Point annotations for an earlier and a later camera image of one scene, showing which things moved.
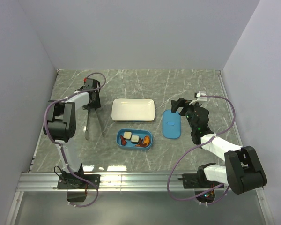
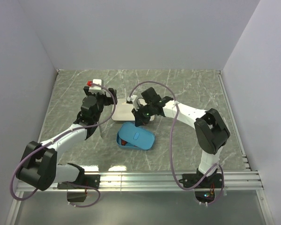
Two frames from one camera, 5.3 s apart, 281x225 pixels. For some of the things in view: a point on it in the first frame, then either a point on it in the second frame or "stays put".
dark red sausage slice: [123, 142] stays put
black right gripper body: [189, 116] -> [146, 111]
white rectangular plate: [133, 109] stays put
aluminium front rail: [148, 181] stays put
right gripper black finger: [177, 105] -> [140, 120]
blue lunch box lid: [171, 124] -> [138, 137]
